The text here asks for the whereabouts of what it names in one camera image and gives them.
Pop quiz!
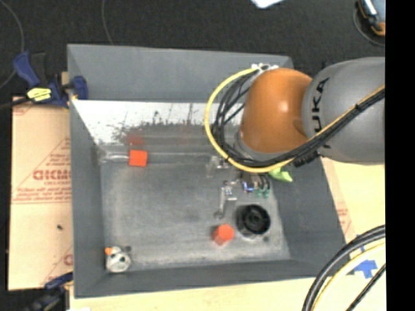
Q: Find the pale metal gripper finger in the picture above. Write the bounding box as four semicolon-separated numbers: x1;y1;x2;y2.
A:
213;179;239;220
206;155;230;179

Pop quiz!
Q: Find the grey metal bin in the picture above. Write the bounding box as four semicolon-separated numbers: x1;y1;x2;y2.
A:
66;43;350;298

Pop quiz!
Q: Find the orange cube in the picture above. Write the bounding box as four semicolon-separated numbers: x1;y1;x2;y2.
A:
128;149;148;168

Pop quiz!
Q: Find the black round ribbed disc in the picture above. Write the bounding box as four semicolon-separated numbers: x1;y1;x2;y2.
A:
235;203;272;238

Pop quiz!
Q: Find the orange hexagonal block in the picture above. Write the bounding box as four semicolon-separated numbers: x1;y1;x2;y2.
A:
211;223;235;247

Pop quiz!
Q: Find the brown cardboard board, red print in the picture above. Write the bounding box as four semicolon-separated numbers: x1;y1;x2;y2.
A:
6;96;357;292

